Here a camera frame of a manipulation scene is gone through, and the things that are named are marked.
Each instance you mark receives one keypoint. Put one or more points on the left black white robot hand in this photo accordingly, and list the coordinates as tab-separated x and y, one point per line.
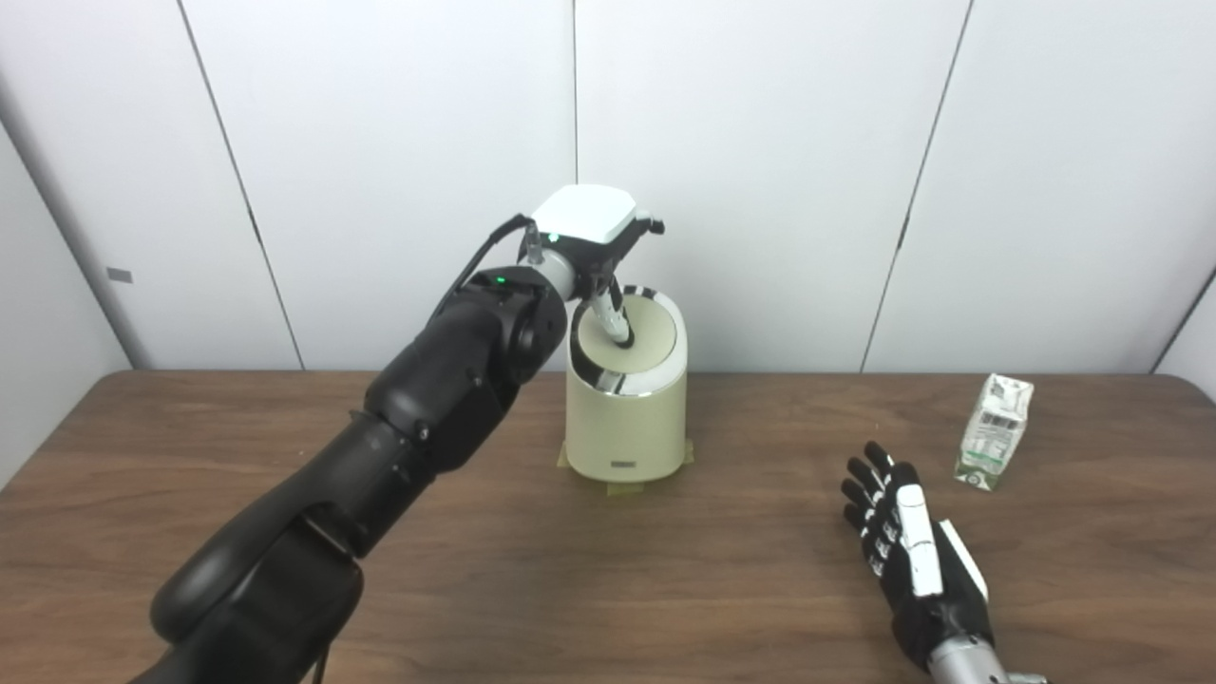
584	214

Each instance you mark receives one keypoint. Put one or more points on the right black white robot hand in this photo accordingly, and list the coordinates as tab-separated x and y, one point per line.
921	560

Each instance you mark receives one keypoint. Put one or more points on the cream round bin lid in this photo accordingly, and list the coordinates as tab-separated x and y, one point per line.
655	342

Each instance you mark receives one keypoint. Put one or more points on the white green milk carton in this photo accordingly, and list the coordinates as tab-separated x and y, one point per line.
993	432

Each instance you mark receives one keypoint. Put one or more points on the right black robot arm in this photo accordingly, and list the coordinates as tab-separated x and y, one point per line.
969	665

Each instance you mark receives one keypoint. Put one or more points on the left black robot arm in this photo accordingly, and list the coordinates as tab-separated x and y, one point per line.
427	399

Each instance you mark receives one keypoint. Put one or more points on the cream-colored bin body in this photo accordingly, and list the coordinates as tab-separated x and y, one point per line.
627	427

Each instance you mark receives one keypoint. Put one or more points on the small grey wall sticker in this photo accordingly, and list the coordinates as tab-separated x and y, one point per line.
120	275

